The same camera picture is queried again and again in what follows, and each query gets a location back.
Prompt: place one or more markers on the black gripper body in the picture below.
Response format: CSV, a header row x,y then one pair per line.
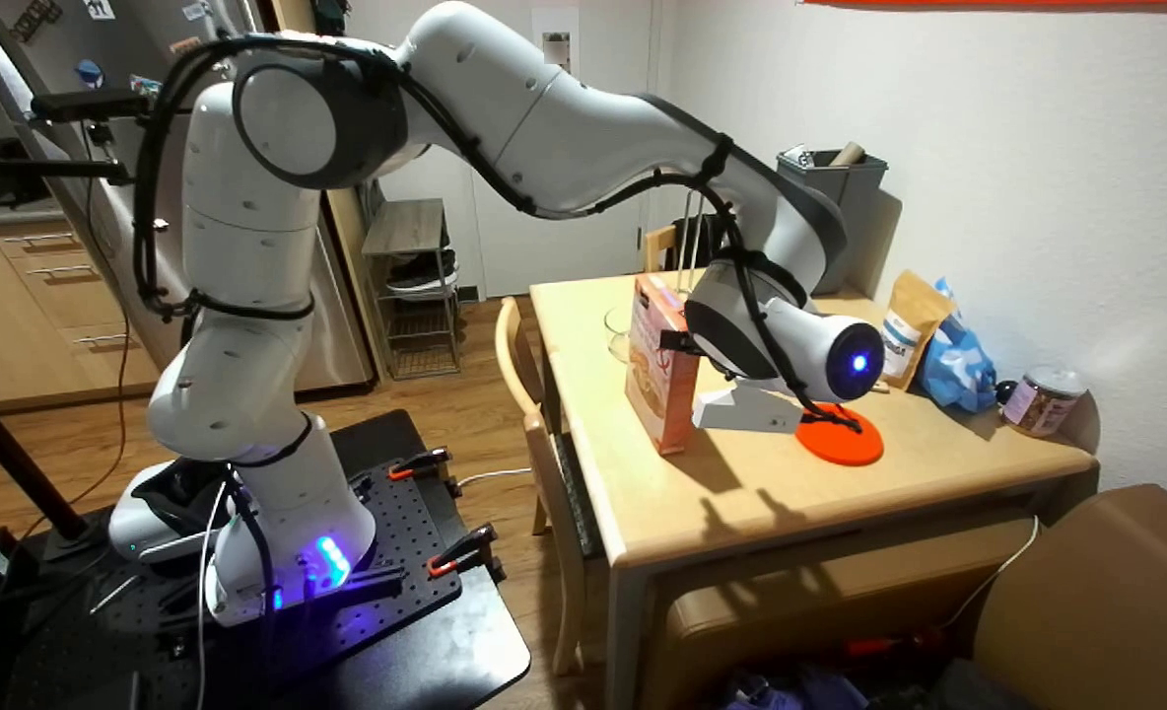
x,y
726,344

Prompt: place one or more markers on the pink cereal box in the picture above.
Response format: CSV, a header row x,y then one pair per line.
x,y
665,394

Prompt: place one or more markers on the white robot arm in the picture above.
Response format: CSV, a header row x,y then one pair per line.
x,y
232,367

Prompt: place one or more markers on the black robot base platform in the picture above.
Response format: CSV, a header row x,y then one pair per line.
x,y
412,632

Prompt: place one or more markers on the light wooden table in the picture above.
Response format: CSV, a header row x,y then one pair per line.
x,y
744,500

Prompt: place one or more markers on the orange round plate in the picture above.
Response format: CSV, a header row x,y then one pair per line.
x,y
847,444

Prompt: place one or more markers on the wooden slat-back chair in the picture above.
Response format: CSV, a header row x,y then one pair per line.
x,y
530,406

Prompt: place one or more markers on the white jar blue label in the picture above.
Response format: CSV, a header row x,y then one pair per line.
x,y
899,350

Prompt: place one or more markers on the gray plastic bin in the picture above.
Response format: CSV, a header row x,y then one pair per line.
x,y
873,222

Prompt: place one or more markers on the blue snack bag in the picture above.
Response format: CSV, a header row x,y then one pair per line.
x,y
961,367

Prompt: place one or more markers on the orange black clamp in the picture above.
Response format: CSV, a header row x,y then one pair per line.
x,y
460,555
418,465

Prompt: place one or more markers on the small wooden shelf unit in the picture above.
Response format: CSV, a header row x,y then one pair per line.
x,y
406,229

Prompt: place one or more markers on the pink tub with lid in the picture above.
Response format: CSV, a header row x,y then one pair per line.
x,y
1043,398

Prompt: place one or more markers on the stainless steel fridge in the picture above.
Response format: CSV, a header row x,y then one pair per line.
x,y
347,327

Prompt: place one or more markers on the purple cloth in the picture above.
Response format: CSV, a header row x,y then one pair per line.
x,y
805,690

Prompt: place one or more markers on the wooden drawer cabinet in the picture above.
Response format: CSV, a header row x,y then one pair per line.
x,y
33,318

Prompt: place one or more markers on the black tripod pole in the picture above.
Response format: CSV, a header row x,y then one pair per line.
x,y
15,454

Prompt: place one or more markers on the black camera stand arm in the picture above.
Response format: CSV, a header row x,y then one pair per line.
x,y
84,104

